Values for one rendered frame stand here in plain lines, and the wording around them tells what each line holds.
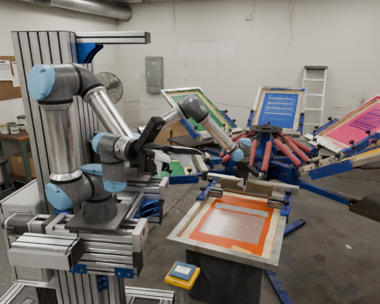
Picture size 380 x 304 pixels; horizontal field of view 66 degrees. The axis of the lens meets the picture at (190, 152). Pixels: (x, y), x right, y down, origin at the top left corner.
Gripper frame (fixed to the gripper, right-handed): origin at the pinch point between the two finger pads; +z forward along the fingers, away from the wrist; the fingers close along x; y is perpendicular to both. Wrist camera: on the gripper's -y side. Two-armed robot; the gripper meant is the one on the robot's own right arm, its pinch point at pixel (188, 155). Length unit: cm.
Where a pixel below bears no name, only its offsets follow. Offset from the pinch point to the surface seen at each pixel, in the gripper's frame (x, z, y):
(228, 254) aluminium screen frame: -61, -11, 62
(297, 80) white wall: -514, -103, -52
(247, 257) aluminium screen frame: -63, -2, 61
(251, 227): -96, -12, 60
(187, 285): -36, -18, 68
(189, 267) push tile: -44, -23, 65
